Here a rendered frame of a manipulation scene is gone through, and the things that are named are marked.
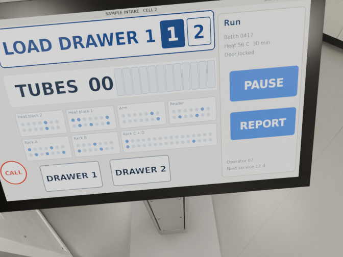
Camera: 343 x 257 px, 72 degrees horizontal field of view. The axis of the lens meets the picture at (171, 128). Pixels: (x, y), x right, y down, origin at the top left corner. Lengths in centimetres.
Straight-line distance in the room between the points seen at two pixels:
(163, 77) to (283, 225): 124
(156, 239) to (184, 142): 101
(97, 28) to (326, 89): 192
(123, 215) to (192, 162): 108
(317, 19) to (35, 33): 38
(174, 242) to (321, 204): 83
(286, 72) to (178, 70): 15
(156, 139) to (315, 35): 27
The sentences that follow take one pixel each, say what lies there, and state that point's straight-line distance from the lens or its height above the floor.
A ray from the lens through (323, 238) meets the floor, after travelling 154.
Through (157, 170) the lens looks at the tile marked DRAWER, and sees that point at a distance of 38.
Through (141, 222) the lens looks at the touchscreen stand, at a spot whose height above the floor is 4.
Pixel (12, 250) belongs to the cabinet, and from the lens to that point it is 102.
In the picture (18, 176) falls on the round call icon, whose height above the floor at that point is 101.
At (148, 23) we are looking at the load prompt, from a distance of 35.
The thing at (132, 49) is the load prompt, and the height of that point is 114.
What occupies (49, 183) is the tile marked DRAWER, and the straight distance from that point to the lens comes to 43.
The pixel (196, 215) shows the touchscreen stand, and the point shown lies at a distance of 135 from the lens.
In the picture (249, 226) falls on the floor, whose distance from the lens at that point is 142.
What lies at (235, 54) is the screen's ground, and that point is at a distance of 35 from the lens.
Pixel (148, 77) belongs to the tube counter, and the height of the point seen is 111.
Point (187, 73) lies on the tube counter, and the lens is 34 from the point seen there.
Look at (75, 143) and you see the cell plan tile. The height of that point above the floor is 105.
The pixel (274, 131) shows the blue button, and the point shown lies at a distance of 39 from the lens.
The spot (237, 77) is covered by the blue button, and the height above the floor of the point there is 111.
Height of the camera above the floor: 135
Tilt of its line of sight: 56 degrees down
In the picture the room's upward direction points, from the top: 5 degrees counter-clockwise
